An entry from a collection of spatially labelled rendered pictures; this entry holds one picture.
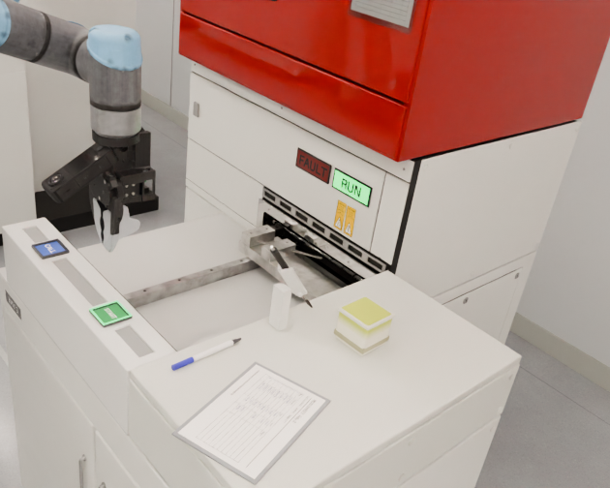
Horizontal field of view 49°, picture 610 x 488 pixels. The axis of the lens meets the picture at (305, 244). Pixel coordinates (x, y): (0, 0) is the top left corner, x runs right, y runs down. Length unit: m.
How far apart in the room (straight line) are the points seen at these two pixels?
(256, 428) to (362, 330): 0.27
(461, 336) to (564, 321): 1.77
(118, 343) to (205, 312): 0.36
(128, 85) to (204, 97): 0.88
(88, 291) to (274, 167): 0.61
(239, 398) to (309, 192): 0.68
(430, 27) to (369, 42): 0.14
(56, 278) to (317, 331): 0.51
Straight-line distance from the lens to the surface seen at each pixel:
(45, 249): 1.44
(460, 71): 1.37
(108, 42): 1.01
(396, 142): 1.31
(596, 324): 2.99
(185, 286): 1.55
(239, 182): 1.82
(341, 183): 1.50
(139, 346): 1.18
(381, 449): 1.06
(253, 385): 1.09
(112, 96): 1.03
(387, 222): 1.43
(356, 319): 1.16
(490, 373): 1.24
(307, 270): 1.57
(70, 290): 1.31
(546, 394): 2.91
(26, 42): 1.05
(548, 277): 3.03
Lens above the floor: 1.69
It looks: 29 degrees down
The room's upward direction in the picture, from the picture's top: 9 degrees clockwise
